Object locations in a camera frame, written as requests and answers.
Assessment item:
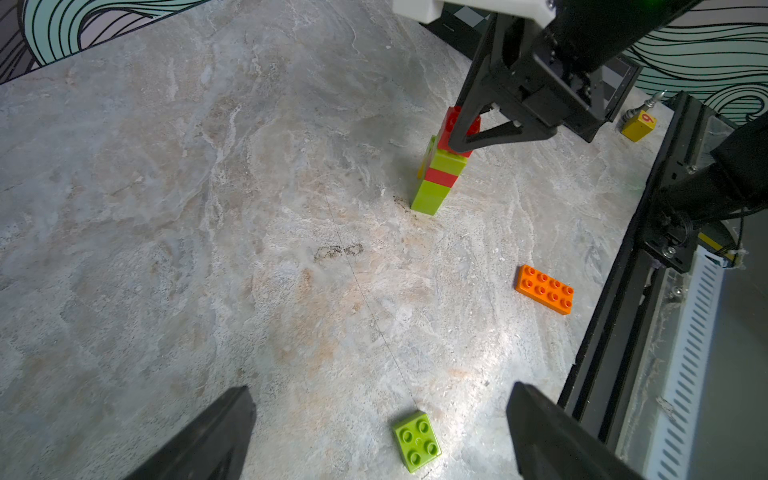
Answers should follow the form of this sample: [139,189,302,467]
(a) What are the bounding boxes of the small green lego brick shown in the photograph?
[429,149,468,177]
[393,410,442,473]

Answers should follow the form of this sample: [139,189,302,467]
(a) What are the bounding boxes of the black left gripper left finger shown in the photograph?
[128,385,257,479]

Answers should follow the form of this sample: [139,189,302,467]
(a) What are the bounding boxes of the white slotted cable duct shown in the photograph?
[643,246,725,479]

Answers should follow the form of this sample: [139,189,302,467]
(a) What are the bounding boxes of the orange lego plate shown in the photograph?
[515,264,575,315]

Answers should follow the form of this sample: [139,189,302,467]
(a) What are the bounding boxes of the yellow numbered cube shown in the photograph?
[621,110,657,143]

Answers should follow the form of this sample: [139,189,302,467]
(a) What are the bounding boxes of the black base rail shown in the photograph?
[558,92,738,450]

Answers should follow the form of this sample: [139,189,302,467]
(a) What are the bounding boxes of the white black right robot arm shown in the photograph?
[448,1,694,153]

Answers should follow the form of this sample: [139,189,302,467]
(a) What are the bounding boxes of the red lego brick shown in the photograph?
[424,168,458,188]
[437,106,482,159]

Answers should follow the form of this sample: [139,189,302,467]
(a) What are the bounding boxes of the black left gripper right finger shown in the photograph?
[506,382,641,480]

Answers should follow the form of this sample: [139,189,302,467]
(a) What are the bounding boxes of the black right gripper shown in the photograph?
[448,14,641,153]

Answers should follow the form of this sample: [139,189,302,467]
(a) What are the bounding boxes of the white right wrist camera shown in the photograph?
[391,0,556,28]

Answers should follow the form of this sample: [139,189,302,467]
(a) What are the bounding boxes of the black white chessboard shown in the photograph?
[423,1,642,131]

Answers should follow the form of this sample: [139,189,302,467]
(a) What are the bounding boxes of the small metal chess piece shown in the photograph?
[622,90,666,122]

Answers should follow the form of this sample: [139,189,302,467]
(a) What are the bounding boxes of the long green lego brick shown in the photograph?
[411,136,451,216]

